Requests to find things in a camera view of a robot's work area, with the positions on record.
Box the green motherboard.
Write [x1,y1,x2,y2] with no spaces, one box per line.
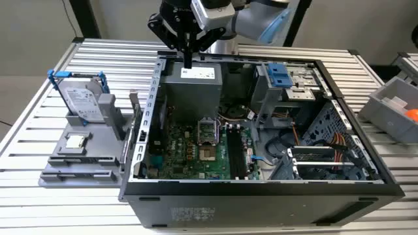
[143,122,262,181]

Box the grey plastic bin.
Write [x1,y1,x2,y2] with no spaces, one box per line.
[358,75,418,146]

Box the round black speaker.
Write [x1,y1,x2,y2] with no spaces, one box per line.
[226,104,249,118]

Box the silver hard disk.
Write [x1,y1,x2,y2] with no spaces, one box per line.
[59,80,107,123]

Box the orange ball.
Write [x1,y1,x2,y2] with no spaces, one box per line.
[404,109,418,123]

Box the CPU socket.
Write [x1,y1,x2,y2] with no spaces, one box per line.
[199,145,218,162]

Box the grey parts rack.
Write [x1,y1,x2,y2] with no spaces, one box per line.
[38,94,138,189]

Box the silver CPU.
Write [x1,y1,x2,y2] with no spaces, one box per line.
[64,135,88,149]

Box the white block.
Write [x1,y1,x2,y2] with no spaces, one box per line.
[381,96,409,111]

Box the graphics card with metal bracket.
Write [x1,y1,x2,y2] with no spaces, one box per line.
[120,88,146,169]

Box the blue drive latch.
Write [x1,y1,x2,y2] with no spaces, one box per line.
[267,63,291,88]

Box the orange yellow wire bundle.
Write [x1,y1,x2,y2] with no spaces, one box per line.
[329,132,347,172]

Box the metal socket cover frame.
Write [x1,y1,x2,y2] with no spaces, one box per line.
[197,117,219,146]

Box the RAM stick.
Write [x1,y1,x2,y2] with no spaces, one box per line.
[48,172,111,178]
[55,158,114,164]

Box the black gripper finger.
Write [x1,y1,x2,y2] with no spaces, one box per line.
[147,13,189,69]
[189,27,227,69]

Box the black open PC case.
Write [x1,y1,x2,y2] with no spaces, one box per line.
[118,50,406,230]

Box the blue disk carrier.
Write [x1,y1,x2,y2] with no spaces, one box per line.
[47,70,111,125]

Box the grey power supply unit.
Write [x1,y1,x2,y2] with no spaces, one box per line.
[159,61,225,124]

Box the black vertical post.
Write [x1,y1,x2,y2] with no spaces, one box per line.
[282,0,313,47]
[68,0,100,39]

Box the thin wire locking lever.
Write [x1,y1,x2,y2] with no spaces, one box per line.
[215,117,226,146]

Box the black RAM slot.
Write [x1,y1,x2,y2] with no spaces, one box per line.
[227,124,237,179]
[231,124,239,179]
[238,124,249,179]
[235,124,245,179]

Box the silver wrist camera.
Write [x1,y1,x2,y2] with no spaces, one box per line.
[191,0,237,31]

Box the grey disk bay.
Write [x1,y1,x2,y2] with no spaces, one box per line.
[270,145,357,181]

